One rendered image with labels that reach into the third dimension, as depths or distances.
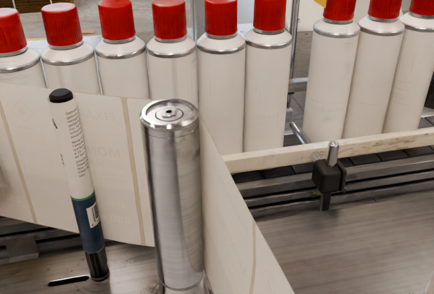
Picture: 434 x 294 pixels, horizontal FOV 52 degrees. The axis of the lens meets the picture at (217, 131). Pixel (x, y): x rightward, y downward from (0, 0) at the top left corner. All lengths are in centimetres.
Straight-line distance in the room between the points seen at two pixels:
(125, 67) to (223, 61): 10
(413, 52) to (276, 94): 17
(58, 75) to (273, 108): 23
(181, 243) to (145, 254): 12
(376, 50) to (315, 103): 9
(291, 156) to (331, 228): 10
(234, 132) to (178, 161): 22
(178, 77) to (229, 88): 6
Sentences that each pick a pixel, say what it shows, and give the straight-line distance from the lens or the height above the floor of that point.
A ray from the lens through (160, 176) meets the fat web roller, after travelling 29.
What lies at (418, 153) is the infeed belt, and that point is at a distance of 62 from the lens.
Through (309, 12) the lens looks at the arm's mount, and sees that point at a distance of 118.
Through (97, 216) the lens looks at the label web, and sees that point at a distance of 38.
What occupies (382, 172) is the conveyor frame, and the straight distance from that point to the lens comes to 59.
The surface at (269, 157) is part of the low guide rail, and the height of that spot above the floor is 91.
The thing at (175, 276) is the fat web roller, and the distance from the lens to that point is 36.
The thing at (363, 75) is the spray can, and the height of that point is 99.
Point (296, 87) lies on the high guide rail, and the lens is 57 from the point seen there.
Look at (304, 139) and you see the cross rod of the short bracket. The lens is 55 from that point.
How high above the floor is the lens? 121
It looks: 32 degrees down
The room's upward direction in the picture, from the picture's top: 1 degrees counter-clockwise
